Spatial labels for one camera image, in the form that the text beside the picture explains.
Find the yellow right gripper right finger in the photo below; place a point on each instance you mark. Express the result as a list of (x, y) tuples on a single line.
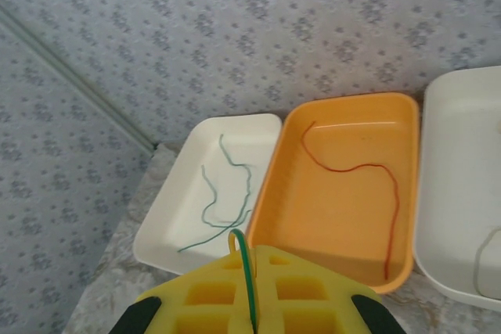
[(305, 295)]

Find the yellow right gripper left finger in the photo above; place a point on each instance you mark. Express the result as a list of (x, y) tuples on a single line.
[(203, 295)]

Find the small white plastic tray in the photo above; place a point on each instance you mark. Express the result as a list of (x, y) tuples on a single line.
[(176, 212)]

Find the orange plastic tray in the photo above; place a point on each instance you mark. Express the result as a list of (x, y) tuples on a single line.
[(332, 212)]

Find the large white plastic tray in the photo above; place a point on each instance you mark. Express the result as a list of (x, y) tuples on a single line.
[(450, 154)]

